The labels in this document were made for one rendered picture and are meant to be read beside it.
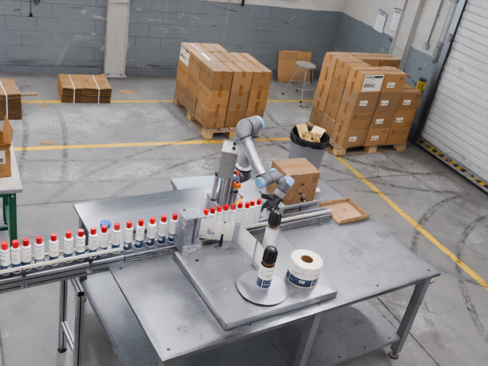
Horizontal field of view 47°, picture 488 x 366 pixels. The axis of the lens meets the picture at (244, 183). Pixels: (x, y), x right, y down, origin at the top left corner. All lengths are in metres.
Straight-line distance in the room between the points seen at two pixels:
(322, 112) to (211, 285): 4.71
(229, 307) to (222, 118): 4.20
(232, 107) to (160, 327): 4.42
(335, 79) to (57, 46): 3.95
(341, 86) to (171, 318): 4.83
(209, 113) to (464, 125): 3.34
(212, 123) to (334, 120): 1.62
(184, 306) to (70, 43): 5.98
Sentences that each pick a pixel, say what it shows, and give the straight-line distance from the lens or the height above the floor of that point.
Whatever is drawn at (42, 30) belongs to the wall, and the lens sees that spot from 8.55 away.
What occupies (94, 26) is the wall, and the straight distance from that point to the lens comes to 8.64.
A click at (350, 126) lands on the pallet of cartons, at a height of 0.44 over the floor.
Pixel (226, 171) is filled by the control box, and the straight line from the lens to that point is 3.56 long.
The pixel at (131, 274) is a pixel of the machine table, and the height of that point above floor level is 0.83.
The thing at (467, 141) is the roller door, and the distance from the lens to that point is 7.89.
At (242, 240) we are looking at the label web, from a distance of 3.59.
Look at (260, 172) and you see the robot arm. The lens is 3.79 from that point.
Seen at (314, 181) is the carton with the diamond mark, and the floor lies 1.04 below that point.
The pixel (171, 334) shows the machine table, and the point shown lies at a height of 0.83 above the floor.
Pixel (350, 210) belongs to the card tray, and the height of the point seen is 0.83.
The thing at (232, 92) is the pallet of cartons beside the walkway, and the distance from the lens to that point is 7.03.
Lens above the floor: 3.00
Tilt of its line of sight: 29 degrees down
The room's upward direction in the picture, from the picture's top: 11 degrees clockwise
